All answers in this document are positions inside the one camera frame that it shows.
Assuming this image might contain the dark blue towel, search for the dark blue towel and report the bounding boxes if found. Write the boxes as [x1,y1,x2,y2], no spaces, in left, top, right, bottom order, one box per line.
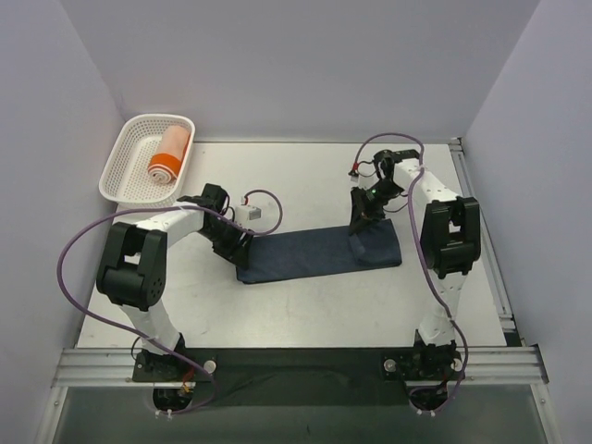
[236,220,402,285]

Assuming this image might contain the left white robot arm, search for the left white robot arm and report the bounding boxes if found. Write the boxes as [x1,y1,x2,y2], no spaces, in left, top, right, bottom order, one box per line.
[96,184,253,381]

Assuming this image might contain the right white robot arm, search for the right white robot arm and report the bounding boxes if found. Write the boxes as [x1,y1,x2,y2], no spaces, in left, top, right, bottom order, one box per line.
[348,150,481,380]

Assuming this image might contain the rolled orange towel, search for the rolled orange towel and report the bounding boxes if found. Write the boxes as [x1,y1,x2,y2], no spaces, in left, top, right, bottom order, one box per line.
[147,125,191,185]

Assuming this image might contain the white perforated plastic basket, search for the white perforated plastic basket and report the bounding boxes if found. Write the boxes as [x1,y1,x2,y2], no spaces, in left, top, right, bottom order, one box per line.
[98,114,195,209]

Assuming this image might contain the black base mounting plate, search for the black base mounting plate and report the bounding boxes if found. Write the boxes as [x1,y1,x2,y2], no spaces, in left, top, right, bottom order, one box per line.
[132,346,463,410]

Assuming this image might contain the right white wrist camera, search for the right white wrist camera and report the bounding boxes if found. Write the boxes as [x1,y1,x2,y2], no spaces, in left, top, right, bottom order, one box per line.
[350,165,375,189]

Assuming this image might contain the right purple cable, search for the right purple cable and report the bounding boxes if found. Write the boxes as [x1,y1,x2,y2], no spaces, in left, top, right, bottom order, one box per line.
[349,132,472,413]

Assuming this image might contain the purple cable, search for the purple cable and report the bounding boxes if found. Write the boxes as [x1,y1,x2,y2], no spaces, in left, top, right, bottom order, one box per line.
[55,189,284,413]
[349,132,472,413]

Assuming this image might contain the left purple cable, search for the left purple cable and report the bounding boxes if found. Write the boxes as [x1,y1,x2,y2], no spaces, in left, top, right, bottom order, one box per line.
[55,189,284,413]

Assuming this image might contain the aluminium frame rail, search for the aluminium frame rail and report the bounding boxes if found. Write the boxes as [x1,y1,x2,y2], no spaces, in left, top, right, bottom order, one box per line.
[36,136,551,444]

